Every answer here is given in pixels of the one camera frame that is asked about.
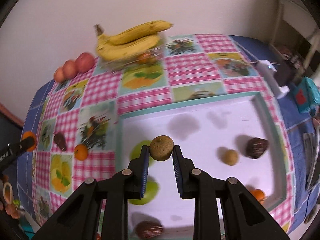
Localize red apple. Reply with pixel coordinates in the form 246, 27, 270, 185
62, 60, 78, 80
75, 52, 95, 73
53, 67, 66, 83

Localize brown kiwi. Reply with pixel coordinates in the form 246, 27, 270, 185
222, 150, 239, 166
149, 135, 174, 161

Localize right red apple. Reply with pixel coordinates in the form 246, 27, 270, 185
75, 52, 95, 73

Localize orange tangerine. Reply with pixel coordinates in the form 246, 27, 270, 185
250, 189, 266, 203
22, 131, 37, 152
74, 144, 88, 161

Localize yellow banana bunch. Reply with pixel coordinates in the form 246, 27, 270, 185
94, 20, 173, 61

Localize blue plaid cloth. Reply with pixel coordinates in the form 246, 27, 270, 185
17, 35, 319, 232

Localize white tray teal rim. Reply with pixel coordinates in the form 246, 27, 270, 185
116, 92, 287, 239

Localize dark brown avocado left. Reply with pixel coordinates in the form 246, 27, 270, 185
53, 132, 67, 152

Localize teal box red label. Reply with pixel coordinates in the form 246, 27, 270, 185
293, 77, 319, 113

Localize middle red apple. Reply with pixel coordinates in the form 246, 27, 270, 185
62, 60, 78, 80

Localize pink checkered fruit tablecloth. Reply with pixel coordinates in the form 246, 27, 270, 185
24, 34, 295, 231

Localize left red apple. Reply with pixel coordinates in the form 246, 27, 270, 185
53, 67, 66, 83

